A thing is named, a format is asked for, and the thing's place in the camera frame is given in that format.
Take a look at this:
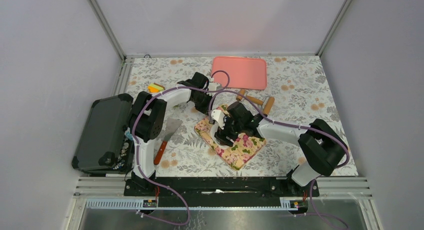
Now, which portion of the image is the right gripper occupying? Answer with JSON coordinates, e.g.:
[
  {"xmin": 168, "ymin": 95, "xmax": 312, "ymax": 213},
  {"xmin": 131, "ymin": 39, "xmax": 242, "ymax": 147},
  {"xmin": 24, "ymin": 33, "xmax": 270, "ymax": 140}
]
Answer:
[{"xmin": 214, "ymin": 113, "xmax": 244, "ymax": 148}]

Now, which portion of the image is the floral cutting board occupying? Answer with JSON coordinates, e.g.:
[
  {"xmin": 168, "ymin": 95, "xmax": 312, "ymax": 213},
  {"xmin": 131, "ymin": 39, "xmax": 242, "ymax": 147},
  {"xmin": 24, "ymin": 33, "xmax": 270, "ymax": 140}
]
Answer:
[{"xmin": 194, "ymin": 117, "xmax": 267, "ymax": 171}]

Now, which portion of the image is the metal scraper red handle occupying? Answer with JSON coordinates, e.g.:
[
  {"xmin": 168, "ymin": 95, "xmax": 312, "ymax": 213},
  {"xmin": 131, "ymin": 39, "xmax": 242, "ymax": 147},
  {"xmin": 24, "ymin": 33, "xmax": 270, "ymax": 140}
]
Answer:
[{"xmin": 153, "ymin": 118, "xmax": 183, "ymax": 165}]

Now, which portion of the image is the pink plastic tray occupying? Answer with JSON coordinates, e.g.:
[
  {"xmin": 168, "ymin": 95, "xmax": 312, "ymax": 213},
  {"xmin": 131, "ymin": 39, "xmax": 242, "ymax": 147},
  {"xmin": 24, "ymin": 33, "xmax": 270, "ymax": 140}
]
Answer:
[{"xmin": 211, "ymin": 56, "xmax": 267, "ymax": 90}]

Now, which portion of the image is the wooden double-ended roller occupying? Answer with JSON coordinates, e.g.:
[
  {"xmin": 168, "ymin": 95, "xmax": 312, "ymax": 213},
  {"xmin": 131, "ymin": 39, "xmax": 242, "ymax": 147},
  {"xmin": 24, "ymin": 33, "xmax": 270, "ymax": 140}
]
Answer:
[{"xmin": 235, "ymin": 89, "xmax": 275, "ymax": 116}]

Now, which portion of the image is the white dough ball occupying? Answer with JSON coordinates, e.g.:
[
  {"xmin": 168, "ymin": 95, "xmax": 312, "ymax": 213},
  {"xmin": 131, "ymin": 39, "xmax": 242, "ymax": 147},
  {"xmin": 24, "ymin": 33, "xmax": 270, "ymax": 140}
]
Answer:
[{"xmin": 209, "ymin": 124, "xmax": 228, "ymax": 149}]

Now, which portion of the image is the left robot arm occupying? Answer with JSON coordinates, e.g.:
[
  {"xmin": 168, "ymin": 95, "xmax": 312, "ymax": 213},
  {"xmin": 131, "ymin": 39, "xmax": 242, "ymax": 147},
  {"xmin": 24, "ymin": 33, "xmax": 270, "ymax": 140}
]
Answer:
[{"xmin": 128, "ymin": 72, "xmax": 222, "ymax": 196}]

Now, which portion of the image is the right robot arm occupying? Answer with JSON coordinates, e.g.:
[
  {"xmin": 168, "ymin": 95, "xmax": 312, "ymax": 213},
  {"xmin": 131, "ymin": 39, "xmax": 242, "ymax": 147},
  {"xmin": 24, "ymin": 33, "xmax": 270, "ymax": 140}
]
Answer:
[{"xmin": 209, "ymin": 102, "xmax": 350, "ymax": 196}]

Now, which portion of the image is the orange green toy block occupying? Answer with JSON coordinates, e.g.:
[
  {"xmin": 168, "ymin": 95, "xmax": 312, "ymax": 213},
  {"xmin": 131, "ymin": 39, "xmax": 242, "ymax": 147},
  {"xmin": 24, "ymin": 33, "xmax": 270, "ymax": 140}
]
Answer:
[{"xmin": 147, "ymin": 83, "xmax": 165, "ymax": 93}]

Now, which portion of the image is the black case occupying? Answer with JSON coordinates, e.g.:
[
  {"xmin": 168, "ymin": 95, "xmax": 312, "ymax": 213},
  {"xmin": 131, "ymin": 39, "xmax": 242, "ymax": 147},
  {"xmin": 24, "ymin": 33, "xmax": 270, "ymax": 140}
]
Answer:
[{"xmin": 71, "ymin": 93, "xmax": 133, "ymax": 175}]

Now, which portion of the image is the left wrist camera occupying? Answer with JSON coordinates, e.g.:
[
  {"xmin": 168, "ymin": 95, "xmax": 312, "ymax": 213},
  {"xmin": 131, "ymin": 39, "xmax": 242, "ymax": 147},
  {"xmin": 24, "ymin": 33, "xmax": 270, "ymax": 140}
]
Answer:
[{"xmin": 206, "ymin": 82, "xmax": 222, "ymax": 91}]

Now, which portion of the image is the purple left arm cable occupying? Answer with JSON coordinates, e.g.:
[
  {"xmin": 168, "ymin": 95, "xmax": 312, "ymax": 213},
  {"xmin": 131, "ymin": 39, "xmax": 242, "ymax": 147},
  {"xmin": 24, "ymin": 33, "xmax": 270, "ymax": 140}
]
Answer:
[{"xmin": 131, "ymin": 70, "xmax": 231, "ymax": 227}]

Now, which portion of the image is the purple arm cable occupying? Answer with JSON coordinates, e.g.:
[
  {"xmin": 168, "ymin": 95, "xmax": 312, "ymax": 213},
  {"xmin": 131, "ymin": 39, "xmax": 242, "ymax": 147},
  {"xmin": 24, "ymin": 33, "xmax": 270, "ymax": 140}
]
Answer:
[
  {"xmin": 207, "ymin": 90, "xmax": 351, "ymax": 230},
  {"xmin": 131, "ymin": 70, "xmax": 231, "ymax": 227}
]

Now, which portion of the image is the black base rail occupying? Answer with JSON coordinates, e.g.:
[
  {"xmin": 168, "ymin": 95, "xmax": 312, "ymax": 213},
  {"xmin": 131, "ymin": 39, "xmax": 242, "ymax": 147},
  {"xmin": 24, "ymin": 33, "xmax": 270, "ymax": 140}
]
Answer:
[{"xmin": 123, "ymin": 176, "xmax": 320, "ymax": 209}]

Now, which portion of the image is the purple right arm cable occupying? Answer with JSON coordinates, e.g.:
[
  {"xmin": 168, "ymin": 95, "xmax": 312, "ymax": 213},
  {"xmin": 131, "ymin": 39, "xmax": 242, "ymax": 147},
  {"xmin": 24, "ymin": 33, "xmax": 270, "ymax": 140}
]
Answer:
[{"xmin": 207, "ymin": 90, "xmax": 351, "ymax": 230}]

